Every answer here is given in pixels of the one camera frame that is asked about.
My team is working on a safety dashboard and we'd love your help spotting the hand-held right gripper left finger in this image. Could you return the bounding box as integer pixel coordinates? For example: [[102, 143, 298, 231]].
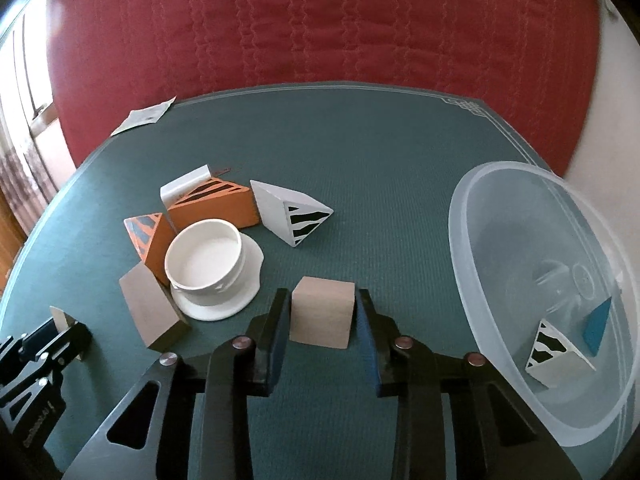
[[65, 287, 293, 480]]

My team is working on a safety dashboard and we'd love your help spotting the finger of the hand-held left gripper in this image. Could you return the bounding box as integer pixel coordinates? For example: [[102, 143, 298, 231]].
[[0, 317, 62, 362], [0, 322, 94, 403]]

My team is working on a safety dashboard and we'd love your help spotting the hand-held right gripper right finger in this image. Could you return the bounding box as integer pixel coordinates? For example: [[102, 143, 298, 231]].
[[355, 287, 586, 480]]

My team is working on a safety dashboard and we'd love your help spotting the small beige wooden block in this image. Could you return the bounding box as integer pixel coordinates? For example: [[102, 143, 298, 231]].
[[49, 305, 82, 362]]

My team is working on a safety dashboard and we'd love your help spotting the beige wooden cube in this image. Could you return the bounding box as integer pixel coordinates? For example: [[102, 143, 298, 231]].
[[289, 276, 357, 350]]

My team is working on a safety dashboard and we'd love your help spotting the beige rectangular wooden block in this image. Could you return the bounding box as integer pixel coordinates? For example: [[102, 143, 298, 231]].
[[118, 262, 191, 352]]

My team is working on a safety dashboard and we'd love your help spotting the orange striped wedge block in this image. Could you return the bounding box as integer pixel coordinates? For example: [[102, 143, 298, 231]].
[[167, 175, 262, 234], [123, 212, 177, 287]]

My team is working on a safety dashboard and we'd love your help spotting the white zebra triangular block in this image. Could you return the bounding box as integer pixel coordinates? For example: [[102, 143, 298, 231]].
[[249, 179, 335, 249], [524, 319, 598, 390]]

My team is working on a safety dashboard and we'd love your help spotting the clear plastic bowl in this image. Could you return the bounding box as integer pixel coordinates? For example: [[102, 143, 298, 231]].
[[447, 160, 640, 448]]

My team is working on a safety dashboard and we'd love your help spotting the white wedge block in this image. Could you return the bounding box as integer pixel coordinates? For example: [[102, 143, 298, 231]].
[[160, 165, 223, 216]]

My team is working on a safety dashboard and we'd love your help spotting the blue block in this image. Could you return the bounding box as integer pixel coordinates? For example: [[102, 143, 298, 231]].
[[580, 296, 614, 356]]

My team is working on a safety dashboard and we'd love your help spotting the white paper card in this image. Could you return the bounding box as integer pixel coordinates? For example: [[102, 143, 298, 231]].
[[110, 96, 178, 137]]

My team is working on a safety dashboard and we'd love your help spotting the red quilted blanket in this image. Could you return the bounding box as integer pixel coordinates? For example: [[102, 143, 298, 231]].
[[47, 0, 608, 181]]

